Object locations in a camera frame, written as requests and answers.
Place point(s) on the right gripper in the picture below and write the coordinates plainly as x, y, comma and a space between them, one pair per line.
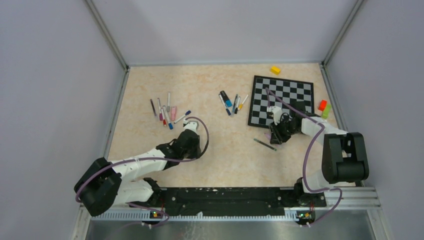
276, 138

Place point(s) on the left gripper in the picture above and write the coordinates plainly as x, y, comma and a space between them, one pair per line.
197, 151

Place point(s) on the green gel pen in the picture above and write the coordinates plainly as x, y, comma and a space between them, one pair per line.
265, 144

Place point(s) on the white marker dark blue cap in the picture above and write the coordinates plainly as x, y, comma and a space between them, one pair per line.
224, 105

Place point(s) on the pink highlighter pen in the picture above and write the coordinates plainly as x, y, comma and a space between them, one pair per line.
268, 136

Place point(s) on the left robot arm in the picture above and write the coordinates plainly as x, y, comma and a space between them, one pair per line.
108, 183

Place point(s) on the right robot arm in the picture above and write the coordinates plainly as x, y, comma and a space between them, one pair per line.
344, 157

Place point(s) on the white pen grey cap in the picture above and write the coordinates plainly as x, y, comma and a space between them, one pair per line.
168, 106

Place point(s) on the black white chessboard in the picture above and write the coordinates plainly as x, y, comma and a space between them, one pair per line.
266, 89

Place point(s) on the black marker blue cap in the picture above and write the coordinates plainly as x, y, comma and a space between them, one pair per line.
226, 99

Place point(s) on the green curved block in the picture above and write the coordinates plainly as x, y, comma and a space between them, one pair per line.
326, 111

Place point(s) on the red block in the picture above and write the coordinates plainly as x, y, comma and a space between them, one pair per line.
322, 105

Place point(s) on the yellow block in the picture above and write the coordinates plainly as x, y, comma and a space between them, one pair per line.
275, 70

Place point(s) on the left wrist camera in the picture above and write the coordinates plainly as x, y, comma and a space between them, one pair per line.
191, 125

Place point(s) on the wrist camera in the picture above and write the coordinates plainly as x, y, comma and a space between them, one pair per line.
276, 113
191, 125

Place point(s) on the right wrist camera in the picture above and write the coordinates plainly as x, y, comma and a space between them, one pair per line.
276, 113

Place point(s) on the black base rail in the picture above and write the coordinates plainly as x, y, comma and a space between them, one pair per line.
232, 201

